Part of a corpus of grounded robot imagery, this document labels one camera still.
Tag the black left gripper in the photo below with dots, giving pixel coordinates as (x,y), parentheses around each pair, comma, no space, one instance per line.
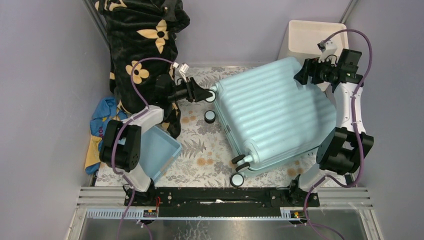
(191,90)

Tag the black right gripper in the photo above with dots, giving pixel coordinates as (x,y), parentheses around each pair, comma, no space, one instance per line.
(310,66)

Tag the light blue ribbed suitcase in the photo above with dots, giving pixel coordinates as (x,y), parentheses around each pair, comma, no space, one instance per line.
(269,119)

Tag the black floral plush blanket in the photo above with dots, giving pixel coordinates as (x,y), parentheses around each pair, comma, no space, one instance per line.
(141,35)

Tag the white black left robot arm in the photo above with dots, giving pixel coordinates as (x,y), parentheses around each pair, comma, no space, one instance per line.
(121,147)

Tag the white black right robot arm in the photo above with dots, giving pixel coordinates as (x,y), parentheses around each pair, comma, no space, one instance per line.
(344,150)

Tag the white three-drawer storage cabinet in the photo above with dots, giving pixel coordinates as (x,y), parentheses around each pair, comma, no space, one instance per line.
(302,37)

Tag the floral patterned floor mat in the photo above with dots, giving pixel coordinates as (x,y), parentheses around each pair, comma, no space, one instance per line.
(205,160)

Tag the light blue perforated plastic basket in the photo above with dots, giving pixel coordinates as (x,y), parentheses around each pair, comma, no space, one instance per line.
(158,150)

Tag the blue yellow cloth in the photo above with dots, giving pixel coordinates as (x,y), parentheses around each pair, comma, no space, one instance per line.
(106,110)

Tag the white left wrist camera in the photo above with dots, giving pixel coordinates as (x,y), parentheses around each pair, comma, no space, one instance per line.
(181,70)

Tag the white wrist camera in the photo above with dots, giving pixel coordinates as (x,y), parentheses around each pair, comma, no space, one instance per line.
(328,49)
(181,70)

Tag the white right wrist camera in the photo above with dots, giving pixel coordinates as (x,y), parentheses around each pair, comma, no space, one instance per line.
(328,49)

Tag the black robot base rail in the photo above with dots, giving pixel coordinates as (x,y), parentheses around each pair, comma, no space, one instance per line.
(214,202)

